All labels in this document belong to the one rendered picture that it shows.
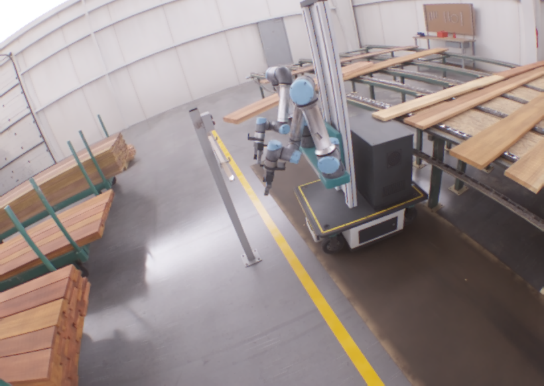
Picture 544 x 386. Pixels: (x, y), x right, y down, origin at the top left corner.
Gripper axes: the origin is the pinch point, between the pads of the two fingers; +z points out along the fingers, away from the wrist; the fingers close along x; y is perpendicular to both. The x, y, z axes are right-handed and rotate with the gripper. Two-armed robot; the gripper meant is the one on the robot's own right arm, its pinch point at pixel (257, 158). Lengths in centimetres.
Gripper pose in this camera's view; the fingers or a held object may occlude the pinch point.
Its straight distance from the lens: 205.6
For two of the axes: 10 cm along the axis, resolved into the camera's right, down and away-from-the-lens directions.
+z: -1.2, 9.4, 3.1
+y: 9.5, 0.3, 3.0
